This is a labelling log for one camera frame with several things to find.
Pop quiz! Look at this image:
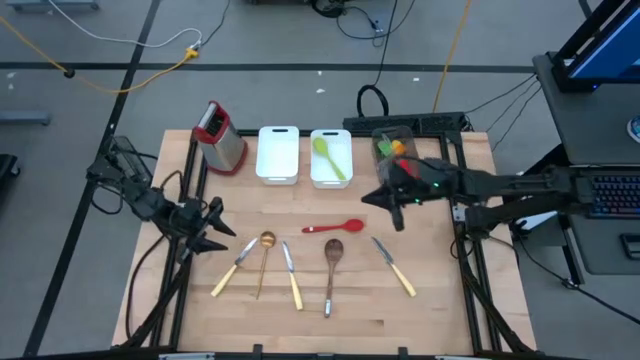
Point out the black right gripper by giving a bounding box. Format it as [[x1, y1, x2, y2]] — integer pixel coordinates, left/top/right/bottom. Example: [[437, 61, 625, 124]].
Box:
[[361, 159, 454, 232]]

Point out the long black floor cable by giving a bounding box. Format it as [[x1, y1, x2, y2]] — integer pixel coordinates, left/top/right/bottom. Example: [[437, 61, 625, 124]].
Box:
[[514, 234, 640, 326]]

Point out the computer monitor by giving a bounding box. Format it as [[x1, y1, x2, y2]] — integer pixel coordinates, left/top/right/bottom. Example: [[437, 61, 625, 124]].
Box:
[[552, 0, 640, 94]]

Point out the green silicone spoon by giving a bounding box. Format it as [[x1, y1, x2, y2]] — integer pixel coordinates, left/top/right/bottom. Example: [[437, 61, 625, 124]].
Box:
[[312, 136, 348, 182]]

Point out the white plastic bin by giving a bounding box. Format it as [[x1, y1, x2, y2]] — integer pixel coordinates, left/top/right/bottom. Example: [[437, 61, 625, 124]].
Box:
[[309, 128, 355, 190], [255, 125, 301, 186]]

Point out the black cable bundle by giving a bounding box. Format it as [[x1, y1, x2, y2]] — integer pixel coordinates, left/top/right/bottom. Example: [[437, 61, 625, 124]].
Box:
[[309, 0, 386, 49]]

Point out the small black desk gadget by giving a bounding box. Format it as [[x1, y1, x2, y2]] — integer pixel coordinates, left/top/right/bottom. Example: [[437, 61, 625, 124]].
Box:
[[619, 233, 640, 260]]

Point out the white box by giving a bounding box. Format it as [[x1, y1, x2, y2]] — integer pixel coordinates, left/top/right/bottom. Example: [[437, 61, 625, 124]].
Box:
[[519, 209, 559, 231]]

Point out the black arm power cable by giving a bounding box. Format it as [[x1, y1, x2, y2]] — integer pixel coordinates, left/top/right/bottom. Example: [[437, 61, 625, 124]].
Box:
[[124, 232, 171, 341]]

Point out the grey table foot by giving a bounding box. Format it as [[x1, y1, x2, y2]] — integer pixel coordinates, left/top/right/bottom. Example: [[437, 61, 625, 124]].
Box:
[[5, 0, 100, 12], [0, 112, 52, 127]]

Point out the red silicone spoon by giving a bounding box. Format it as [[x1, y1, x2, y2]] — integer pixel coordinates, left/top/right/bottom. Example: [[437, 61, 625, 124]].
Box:
[[300, 218, 365, 235]]

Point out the grey computer desk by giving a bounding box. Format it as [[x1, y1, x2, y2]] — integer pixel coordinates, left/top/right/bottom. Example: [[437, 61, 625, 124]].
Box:
[[531, 52, 640, 276]]

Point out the gold metal spoon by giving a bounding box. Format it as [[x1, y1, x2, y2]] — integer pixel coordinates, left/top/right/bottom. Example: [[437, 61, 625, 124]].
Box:
[[255, 230, 277, 300]]

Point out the black caster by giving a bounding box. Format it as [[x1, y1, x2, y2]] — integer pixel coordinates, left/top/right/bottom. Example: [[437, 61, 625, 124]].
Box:
[[0, 153, 21, 181]]

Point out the brown wooden spoon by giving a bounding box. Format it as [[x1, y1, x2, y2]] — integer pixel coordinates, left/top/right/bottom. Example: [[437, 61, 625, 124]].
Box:
[[323, 238, 345, 319]]

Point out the smoky transparent plastic bin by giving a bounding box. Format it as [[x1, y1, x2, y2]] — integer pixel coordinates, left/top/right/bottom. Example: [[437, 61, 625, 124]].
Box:
[[371, 124, 421, 186]]

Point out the black coiled cable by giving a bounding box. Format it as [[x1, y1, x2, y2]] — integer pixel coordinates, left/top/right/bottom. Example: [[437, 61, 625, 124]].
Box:
[[355, 0, 400, 119]]

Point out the white cable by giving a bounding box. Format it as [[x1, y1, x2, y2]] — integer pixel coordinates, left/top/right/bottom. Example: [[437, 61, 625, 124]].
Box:
[[47, 0, 204, 51]]

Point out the black backlit keyboard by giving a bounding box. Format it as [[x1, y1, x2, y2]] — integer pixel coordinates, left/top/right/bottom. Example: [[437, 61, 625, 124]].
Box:
[[589, 174, 640, 220]]

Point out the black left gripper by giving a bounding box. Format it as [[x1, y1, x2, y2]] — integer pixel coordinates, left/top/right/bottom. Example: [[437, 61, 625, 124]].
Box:
[[167, 197, 237, 256]]

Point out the yellow extension cable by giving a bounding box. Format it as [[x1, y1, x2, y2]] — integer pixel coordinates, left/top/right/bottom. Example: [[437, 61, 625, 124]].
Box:
[[432, 0, 472, 114], [0, 17, 200, 95]]

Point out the red and steel box grater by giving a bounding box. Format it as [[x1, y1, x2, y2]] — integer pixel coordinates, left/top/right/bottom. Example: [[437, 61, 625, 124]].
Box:
[[192, 99, 249, 177]]

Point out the knife with cream handle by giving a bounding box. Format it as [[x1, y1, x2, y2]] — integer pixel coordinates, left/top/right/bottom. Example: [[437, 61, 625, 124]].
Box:
[[209, 237, 259, 298], [282, 240, 304, 312], [370, 236, 418, 298]]

